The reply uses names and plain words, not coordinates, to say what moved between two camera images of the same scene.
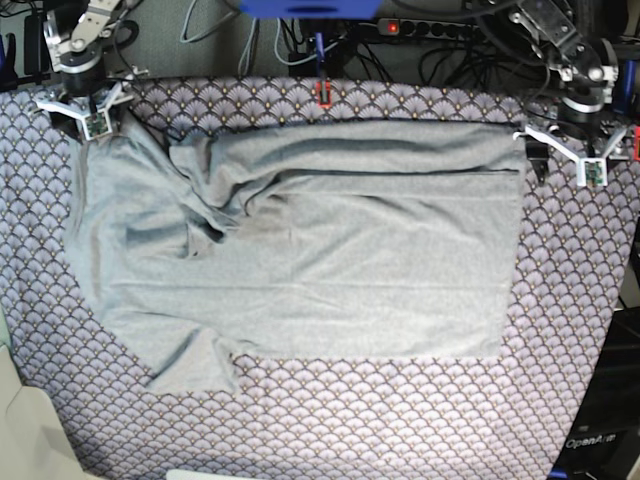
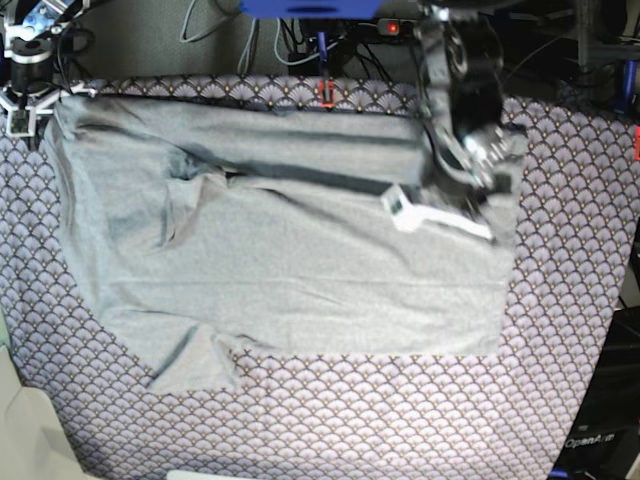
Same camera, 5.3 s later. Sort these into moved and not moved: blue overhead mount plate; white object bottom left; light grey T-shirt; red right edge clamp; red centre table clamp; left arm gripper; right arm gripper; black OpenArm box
Moved: right arm gripper; left arm gripper; light grey T-shirt
Not moved: white object bottom left; black OpenArm box; blue overhead mount plate; red right edge clamp; red centre table clamp
